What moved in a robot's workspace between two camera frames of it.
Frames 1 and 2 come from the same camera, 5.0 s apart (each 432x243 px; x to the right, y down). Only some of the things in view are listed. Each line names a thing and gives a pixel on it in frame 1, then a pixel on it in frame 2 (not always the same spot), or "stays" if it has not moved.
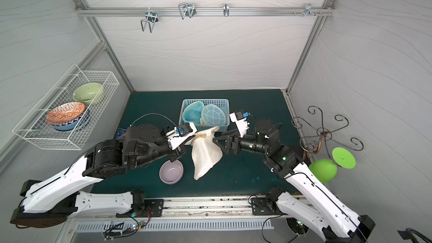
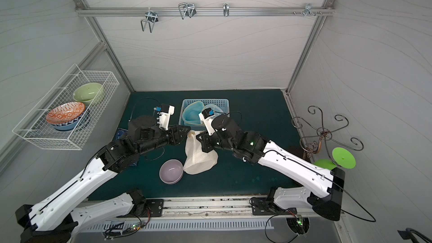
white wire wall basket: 65,117 stays
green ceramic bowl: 87,93 stays
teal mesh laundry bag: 196,112 stays
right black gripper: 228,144 -> 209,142
